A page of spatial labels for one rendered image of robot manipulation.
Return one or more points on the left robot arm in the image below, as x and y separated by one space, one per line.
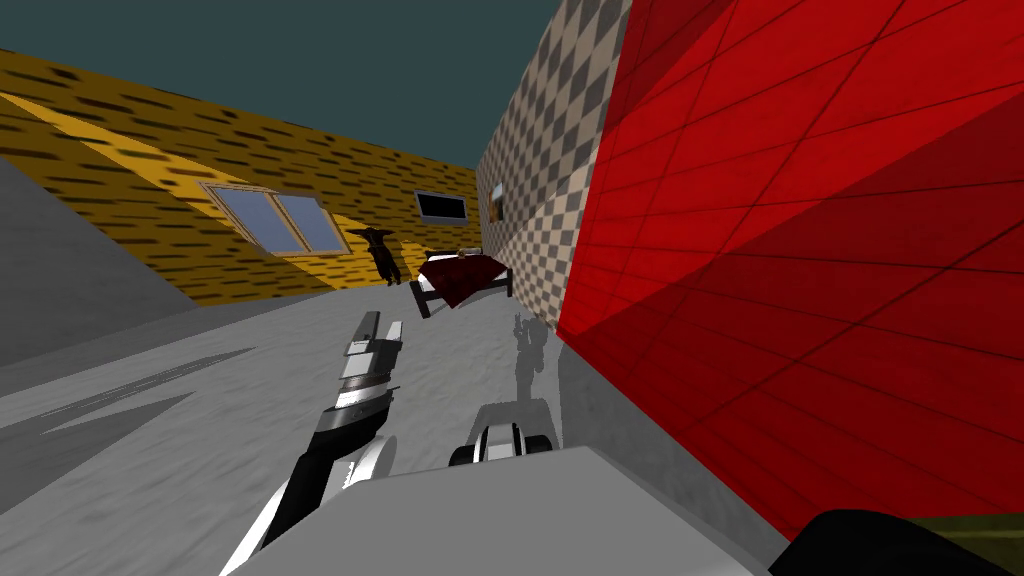
320 464

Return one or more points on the two-pane window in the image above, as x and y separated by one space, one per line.
276 220

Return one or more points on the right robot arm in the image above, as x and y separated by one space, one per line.
872 548

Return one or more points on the small framed wall picture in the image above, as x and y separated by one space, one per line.
497 202

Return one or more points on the bed with dark red blanket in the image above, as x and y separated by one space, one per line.
464 276

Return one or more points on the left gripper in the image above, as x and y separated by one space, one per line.
370 370

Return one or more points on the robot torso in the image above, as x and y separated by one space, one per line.
528 520

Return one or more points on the black wall screen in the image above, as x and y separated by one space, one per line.
441 208

